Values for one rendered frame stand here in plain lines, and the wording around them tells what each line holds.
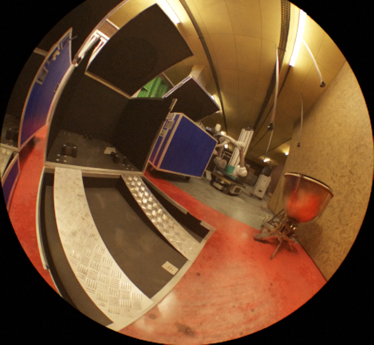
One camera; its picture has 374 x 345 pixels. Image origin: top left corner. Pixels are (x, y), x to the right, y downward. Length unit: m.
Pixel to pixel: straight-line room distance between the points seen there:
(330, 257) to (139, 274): 1.91
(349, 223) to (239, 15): 3.44
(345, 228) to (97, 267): 2.11
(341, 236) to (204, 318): 1.66
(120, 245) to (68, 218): 0.27
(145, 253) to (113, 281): 0.24
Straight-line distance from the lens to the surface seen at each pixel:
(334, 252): 1.92
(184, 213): 0.86
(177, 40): 1.55
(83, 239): 0.54
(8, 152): 0.99
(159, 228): 0.69
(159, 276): 0.59
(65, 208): 0.61
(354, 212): 1.92
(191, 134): 1.59
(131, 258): 0.59
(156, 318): 0.56
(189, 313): 0.61
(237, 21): 2.84
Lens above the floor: 0.55
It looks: 4 degrees down
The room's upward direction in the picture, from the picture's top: 24 degrees clockwise
